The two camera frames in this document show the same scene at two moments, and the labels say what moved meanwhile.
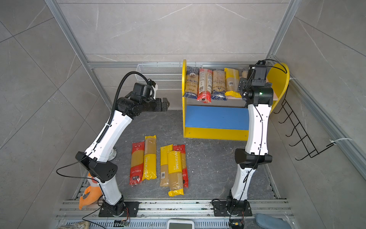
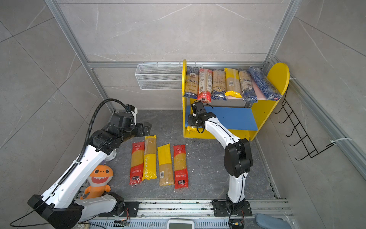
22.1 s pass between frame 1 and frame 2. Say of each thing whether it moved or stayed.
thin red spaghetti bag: stayed
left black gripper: moved
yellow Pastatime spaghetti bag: moved
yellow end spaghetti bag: stayed
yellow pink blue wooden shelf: stayed
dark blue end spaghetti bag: stayed
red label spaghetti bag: stayed
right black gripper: moved
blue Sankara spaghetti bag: stayed
